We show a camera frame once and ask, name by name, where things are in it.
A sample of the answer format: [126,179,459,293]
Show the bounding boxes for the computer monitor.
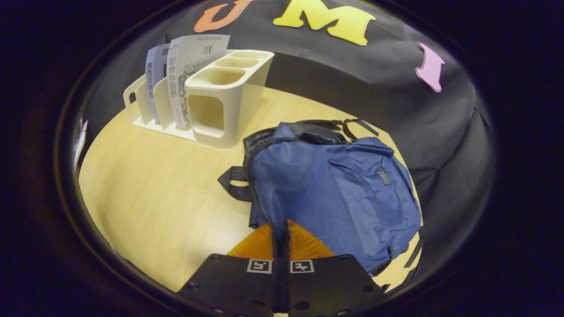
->
[74,118,89,166]

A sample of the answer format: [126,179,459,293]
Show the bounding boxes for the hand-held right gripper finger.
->
[282,219,388,317]
[176,219,282,317]

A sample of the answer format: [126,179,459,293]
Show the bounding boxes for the white cover book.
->
[167,34,230,130]

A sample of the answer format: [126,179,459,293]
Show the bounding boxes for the lavender cover book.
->
[145,43,173,125]

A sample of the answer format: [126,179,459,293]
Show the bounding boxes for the white plastic bookshelf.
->
[123,49,275,149]

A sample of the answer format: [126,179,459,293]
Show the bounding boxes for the blue schoolbag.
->
[217,118,426,282]

